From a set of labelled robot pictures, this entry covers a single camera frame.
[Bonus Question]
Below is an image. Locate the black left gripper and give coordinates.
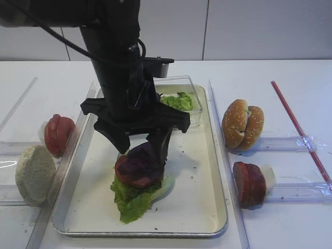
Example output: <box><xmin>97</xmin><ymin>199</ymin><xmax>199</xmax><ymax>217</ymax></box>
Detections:
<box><xmin>80</xmin><ymin>87</ymin><xmax>190</xmax><ymax>165</ymax></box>

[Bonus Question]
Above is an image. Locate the purple cabbage leaf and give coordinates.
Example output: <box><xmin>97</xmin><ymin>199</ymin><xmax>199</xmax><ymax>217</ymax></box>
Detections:
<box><xmin>118</xmin><ymin>142</ymin><xmax>163</xmax><ymax>183</ymax></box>

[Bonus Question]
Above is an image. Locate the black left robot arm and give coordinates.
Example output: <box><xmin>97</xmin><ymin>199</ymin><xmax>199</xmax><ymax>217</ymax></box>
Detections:
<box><xmin>1</xmin><ymin>1</ymin><xmax>190</xmax><ymax>164</ymax></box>

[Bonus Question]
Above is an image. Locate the green lettuce in box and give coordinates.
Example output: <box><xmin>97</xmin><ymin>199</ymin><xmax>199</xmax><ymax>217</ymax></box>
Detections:
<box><xmin>160</xmin><ymin>92</ymin><xmax>193</xmax><ymax>111</ymax></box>

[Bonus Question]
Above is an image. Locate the green lettuce leaf on tray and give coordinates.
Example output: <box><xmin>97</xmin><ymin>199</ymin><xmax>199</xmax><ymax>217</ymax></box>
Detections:
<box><xmin>110</xmin><ymin>167</ymin><xmax>175</xmax><ymax>224</ymax></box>

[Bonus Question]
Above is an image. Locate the red tomato slices stack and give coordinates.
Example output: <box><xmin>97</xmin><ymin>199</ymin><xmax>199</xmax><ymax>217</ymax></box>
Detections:
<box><xmin>44</xmin><ymin>114</ymin><xmax>75</xmax><ymax>156</ymax></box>

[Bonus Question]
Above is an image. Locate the front dark meat patty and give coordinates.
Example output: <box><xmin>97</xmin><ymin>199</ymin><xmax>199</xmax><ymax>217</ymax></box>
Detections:
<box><xmin>233</xmin><ymin>162</ymin><xmax>249</xmax><ymax>208</ymax></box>

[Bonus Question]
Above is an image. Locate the dark meat patty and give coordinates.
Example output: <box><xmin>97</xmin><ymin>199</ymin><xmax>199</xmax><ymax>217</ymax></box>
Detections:
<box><xmin>233</xmin><ymin>162</ymin><xmax>249</xmax><ymax>208</ymax></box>
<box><xmin>246</xmin><ymin>164</ymin><xmax>267</xmax><ymax>206</ymax></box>

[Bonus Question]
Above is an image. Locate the pale bread slice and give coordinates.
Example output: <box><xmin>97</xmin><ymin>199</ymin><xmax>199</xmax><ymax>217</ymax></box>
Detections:
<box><xmin>15</xmin><ymin>145</ymin><xmax>56</xmax><ymax>205</ymax></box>

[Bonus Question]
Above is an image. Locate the rear dark meat patty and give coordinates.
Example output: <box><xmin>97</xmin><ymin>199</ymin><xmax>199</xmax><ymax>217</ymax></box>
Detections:
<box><xmin>246</xmin><ymin>164</ymin><xmax>267</xmax><ymax>206</ymax></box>

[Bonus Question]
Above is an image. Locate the clear plastic box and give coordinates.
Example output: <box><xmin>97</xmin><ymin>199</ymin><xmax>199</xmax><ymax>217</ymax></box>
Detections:
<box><xmin>154</xmin><ymin>75</ymin><xmax>203</xmax><ymax>128</ymax></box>

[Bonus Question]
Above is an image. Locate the white metal tray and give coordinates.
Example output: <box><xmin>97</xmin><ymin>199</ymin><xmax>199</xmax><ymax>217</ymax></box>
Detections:
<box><xmin>52</xmin><ymin>86</ymin><xmax>228</xmax><ymax>238</ymax></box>

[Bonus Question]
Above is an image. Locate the left sesame bun half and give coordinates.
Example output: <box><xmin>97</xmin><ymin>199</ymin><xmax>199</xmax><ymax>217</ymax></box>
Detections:
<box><xmin>222</xmin><ymin>99</ymin><xmax>248</xmax><ymax>149</ymax></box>

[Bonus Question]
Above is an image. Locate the sesame bun half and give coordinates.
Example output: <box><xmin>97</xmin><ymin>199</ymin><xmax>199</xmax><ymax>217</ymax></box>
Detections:
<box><xmin>237</xmin><ymin>106</ymin><xmax>265</xmax><ymax>150</ymax></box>
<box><xmin>222</xmin><ymin>99</ymin><xmax>248</xmax><ymax>149</ymax></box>

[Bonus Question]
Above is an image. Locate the right sesame bun half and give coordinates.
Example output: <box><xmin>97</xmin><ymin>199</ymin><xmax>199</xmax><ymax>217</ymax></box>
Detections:
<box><xmin>237</xmin><ymin>106</ymin><xmax>265</xmax><ymax>150</ymax></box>

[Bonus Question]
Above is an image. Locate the white plastic pusher block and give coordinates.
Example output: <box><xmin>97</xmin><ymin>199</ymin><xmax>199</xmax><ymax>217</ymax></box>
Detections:
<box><xmin>260</xmin><ymin>164</ymin><xmax>276</xmax><ymax>193</ymax></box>

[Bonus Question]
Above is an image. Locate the red straw strip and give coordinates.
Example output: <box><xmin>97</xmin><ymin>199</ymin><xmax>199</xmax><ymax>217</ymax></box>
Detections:
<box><xmin>270</xmin><ymin>80</ymin><xmax>331</xmax><ymax>189</ymax></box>

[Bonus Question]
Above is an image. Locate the clear rail left of tray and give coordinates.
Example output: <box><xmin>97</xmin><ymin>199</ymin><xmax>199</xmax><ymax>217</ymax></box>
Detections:
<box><xmin>25</xmin><ymin>81</ymin><xmax>95</xmax><ymax>249</ymax></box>

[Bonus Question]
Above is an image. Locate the clear rail of tray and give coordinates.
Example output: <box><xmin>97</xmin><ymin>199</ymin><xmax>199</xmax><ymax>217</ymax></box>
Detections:
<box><xmin>207</xmin><ymin>80</ymin><xmax>251</xmax><ymax>248</ymax></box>
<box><xmin>25</xmin><ymin>81</ymin><xmax>95</xmax><ymax>249</ymax></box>

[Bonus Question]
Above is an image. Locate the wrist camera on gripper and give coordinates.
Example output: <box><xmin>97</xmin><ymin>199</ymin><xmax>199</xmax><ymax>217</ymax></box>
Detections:
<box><xmin>143</xmin><ymin>57</ymin><xmax>175</xmax><ymax>78</ymax></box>

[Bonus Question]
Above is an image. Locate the black cable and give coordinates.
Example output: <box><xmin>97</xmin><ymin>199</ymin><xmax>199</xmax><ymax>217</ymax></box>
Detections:
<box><xmin>15</xmin><ymin>0</ymin><xmax>156</xmax><ymax>108</ymax></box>

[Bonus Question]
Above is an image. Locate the clear rail right of tray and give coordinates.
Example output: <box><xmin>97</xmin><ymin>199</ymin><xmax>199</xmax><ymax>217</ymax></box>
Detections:
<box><xmin>207</xmin><ymin>80</ymin><xmax>251</xmax><ymax>248</ymax></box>

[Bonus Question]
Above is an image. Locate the clear rail under bun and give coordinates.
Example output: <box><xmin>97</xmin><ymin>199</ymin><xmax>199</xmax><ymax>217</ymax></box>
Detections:
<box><xmin>228</xmin><ymin>136</ymin><xmax>317</xmax><ymax>153</ymax></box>

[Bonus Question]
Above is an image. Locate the clear rail under tomato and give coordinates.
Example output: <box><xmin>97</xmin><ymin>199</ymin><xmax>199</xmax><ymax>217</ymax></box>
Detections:
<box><xmin>0</xmin><ymin>142</ymin><xmax>43</xmax><ymax>156</ymax></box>

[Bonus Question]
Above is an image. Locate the clear rail under bread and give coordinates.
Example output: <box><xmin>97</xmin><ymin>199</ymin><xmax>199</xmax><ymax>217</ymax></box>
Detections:
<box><xmin>0</xmin><ymin>185</ymin><xmax>28</xmax><ymax>206</ymax></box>

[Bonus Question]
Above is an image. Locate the clear rail under patties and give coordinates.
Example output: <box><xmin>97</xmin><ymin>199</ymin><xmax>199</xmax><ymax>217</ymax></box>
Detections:
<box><xmin>264</xmin><ymin>182</ymin><xmax>331</xmax><ymax>205</ymax></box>

